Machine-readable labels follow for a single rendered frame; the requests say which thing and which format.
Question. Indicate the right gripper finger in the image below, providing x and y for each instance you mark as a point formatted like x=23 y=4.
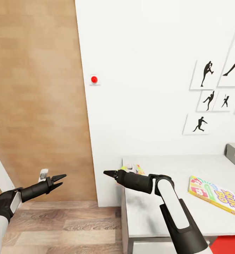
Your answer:
x=112 y=173

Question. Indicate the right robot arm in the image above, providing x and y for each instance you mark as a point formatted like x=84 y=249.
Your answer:
x=184 y=232

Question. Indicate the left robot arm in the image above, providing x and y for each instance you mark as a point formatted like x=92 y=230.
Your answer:
x=10 y=200

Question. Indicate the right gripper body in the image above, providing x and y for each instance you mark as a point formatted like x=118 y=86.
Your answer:
x=128 y=180

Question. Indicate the board game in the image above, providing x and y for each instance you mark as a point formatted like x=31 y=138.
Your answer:
x=213 y=194

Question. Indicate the jigsaw puzzle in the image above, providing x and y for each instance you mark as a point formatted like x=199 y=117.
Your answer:
x=139 y=168

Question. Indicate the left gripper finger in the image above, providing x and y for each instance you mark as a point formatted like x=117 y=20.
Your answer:
x=56 y=178
x=56 y=185

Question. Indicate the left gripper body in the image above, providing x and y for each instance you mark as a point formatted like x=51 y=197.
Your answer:
x=42 y=187

